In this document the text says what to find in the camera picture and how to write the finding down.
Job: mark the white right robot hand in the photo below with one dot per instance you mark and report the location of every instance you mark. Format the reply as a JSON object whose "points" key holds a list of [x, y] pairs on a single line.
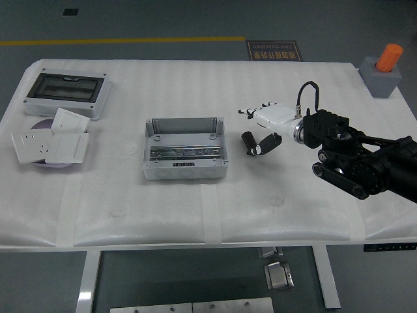
{"points": [[275, 115]]}

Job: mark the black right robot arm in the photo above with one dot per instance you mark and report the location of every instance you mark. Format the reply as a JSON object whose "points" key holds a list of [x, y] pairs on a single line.
{"points": [[358, 163]]}

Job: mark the grey open junction box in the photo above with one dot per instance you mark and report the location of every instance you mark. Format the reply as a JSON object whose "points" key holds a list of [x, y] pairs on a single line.
{"points": [[184, 137]]}

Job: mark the grey box with dark window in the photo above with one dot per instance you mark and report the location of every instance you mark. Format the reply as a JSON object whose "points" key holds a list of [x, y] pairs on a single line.
{"points": [[65, 88]]}

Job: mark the black floor sign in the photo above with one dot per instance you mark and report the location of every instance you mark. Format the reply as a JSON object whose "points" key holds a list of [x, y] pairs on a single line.
{"points": [[273, 50]]}

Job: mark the grey block holder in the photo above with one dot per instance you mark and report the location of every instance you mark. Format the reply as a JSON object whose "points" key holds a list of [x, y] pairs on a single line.
{"points": [[381, 83]]}

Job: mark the white foam table mat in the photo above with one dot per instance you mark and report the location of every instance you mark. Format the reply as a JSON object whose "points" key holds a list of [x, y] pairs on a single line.
{"points": [[195, 212]]}

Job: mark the orange cylinder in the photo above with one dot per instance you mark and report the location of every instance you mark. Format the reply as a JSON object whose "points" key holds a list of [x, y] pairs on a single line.
{"points": [[388, 58]]}

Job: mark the small silver metal block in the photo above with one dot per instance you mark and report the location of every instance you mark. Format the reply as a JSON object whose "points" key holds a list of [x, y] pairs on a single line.
{"points": [[268, 252]]}

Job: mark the large silver metal block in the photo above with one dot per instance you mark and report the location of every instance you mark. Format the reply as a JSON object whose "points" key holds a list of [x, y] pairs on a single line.
{"points": [[278, 277]]}

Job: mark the white table leg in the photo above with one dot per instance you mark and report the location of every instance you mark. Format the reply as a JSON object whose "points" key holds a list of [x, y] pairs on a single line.
{"points": [[87, 283], [327, 277]]}

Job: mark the black table control panel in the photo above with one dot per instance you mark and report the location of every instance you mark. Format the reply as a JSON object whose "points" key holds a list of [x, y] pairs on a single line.
{"points": [[389, 247]]}

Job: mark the black floor socket cover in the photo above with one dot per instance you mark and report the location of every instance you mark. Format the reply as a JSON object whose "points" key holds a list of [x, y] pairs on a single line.
{"points": [[70, 12]]}

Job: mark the purple round plate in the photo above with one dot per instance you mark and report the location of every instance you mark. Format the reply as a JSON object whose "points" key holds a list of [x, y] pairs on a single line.
{"points": [[44, 125]]}

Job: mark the grey metal base plate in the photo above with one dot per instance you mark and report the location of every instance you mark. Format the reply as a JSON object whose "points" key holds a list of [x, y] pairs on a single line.
{"points": [[233, 306], [150, 309]]}

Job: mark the white switch panel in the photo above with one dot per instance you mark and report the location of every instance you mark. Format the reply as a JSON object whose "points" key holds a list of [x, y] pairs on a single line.
{"points": [[66, 148], [70, 120]]}

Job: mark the white wall socket panel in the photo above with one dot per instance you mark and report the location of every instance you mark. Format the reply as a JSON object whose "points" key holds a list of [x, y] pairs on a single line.
{"points": [[31, 146]]}

